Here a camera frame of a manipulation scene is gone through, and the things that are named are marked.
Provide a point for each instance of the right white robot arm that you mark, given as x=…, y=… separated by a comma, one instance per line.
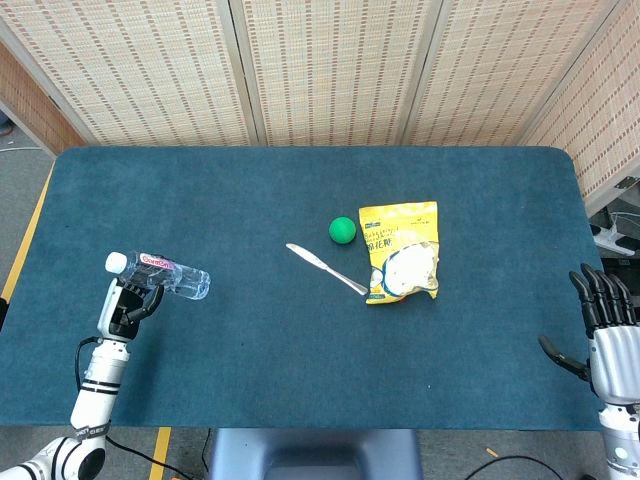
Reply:
x=621, y=442

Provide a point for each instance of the green ball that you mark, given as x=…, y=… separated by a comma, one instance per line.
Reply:
x=342, y=230

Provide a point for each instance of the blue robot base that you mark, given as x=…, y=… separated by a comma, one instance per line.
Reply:
x=315, y=455

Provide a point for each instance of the silver table knife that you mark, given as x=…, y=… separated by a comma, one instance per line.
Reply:
x=325, y=267

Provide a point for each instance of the blue table cloth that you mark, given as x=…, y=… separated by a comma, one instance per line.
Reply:
x=300, y=325

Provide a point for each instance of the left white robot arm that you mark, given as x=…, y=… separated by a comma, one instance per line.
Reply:
x=85, y=415

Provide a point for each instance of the woven folding screen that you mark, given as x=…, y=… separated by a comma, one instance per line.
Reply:
x=320, y=70

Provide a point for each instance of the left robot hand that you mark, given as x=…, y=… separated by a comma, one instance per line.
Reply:
x=127, y=310

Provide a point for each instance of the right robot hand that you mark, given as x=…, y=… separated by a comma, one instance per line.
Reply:
x=610, y=350

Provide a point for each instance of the transparent water bottle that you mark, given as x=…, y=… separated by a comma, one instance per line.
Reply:
x=162, y=275

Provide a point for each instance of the yellow snack bag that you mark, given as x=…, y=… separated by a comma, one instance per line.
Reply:
x=402, y=255

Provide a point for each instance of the white power strip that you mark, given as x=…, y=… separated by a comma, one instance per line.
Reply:
x=607, y=240

